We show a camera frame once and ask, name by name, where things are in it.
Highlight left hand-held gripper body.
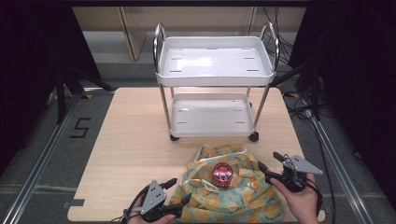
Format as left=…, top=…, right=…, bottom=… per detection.
left=130, top=179, right=185, bottom=223

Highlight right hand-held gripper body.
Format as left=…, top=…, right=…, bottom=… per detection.
left=264, top=154, right=324, bottom=193

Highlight floral drawstring fabric bag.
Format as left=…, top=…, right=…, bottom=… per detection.
left=169, top=142, right=285, bottom=224

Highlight white two-tier trolley cart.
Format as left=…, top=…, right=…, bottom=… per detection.
left=152, top=21, right=280, bottom=144

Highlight person's left hand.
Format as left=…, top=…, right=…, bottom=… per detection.
left=125, top=194, right=177, bottom=224

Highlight person's right hand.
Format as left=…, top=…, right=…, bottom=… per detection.
left=269, top=173, right=322, bottom=224

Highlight black tripod stand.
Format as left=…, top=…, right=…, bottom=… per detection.
left=270, top=55, right=322, bottom=122
left=54, top=63, right=117, bottom=125

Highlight black curtain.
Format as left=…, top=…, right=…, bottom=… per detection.
left=0, top=0, right=102, bottom=176
left=288, top=0, right=396, bottom=203

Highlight wooden cabinet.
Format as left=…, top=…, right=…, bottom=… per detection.
left=72, top=7, right=307, bottom=62

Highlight black floor cables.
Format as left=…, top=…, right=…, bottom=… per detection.
left=282, top=90, right=339, bottom=224

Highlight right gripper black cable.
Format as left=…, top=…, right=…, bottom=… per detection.
left=303, top=177, right=324, bottom=218

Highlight metal floor rail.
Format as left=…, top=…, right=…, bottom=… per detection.
left=0, top=90, right=83, bottom=224
left=306, top=115, right=376, bottom=224

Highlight hanging black cables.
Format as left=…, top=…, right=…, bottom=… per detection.
left=262, top=6, right=295, bottom=67

